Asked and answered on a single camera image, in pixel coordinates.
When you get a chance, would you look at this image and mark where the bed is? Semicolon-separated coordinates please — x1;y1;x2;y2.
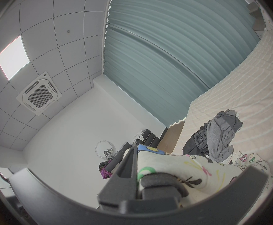
172;0;273;206

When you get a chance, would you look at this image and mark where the square ceiling light panel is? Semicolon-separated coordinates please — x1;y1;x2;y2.
0;36;30;80

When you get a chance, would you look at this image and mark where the round white mirror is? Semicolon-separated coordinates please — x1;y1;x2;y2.
95;140;116;159

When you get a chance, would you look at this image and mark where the blue-green curtain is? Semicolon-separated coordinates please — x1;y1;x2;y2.
102;0;262;132

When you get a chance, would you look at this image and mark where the white printed pyjama garment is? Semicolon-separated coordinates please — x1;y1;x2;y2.
136;144;273;197

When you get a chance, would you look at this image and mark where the pile of clothes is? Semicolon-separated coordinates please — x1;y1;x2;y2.
183;110;244;165

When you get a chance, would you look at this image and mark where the white ceiling air conditioner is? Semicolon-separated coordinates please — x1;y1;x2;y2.
16;71;63;116

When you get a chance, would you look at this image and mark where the black padded chair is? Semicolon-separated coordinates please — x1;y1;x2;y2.
133;128;162;148

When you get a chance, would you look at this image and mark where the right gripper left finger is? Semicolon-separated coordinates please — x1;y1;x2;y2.
98;146;138;207

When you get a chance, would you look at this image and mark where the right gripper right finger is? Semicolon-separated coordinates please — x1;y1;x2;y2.
120;172;190;217

